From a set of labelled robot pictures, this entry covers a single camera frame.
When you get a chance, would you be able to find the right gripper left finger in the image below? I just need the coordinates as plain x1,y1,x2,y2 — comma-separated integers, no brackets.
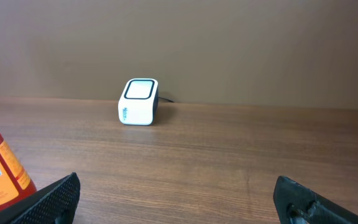
0,172,81,224

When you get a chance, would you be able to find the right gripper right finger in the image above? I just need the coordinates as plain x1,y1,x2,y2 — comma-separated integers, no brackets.
273,175,358,224

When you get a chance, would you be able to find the white barcode scanner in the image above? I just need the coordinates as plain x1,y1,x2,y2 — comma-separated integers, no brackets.
118,78,158,126

